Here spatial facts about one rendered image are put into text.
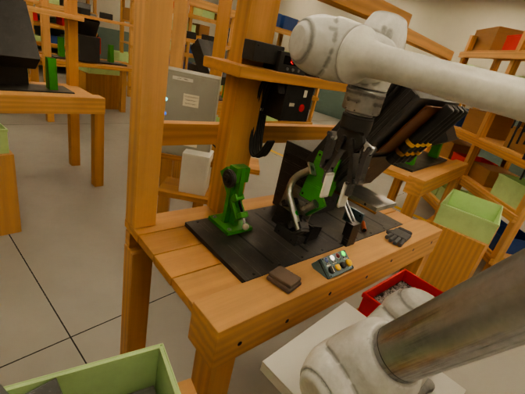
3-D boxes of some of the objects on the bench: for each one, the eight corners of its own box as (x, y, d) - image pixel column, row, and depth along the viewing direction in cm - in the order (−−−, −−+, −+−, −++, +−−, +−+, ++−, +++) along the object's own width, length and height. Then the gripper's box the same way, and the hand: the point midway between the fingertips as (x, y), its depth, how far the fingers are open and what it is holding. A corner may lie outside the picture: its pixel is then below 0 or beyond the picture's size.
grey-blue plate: (355, 241, 155) (365, 213, 150) (353, 241, 154) (362, 214, 148) (339, 231, 161) (348, 204, 156) (337, 231, 160) (345, 205, 154)
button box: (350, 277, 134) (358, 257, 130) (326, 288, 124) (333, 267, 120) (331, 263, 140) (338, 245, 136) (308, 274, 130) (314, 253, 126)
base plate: (401, 227, 185) (403, 223, 184) (244, 285, 114) (245, 281, 113) (341, 195, 212) (342, 191, 211) (184, 226, 141) (184, 221, 140)
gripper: (320, 102, 83) (298, 188, 93) (384, 123, 72) (351, 220, 81) (338, 104, 88) (316, 186, 98) (401, 124, 76) (368, 215, 86)
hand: (335, 191), depth 88 cm, fingers open, 5 cm apart
